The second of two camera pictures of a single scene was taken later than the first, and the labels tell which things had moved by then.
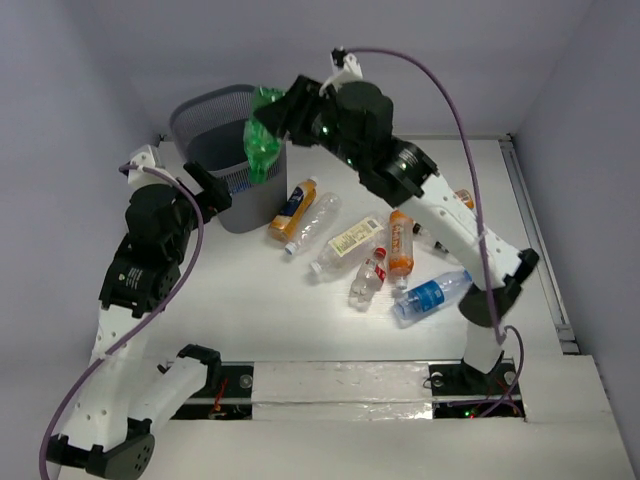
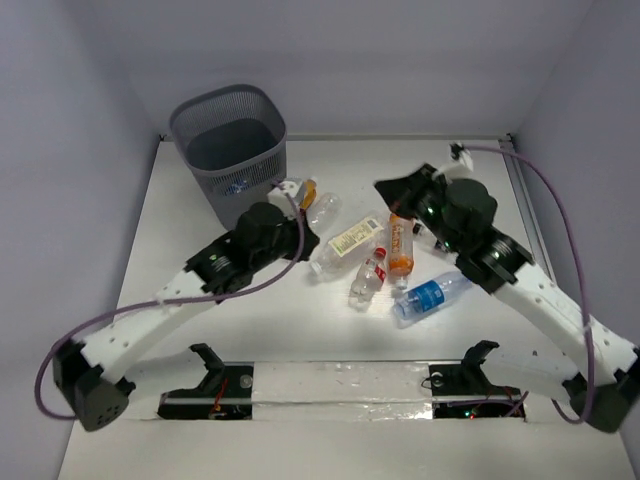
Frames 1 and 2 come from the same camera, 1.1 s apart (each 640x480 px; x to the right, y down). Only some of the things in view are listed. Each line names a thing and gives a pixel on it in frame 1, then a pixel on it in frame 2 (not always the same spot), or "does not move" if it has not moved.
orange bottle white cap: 401,248 does not move
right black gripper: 294,110 to 400,193
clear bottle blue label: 242,185 does not move
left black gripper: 209,185 to 302,240
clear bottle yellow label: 352,245 does not move
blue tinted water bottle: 430,296 does not move
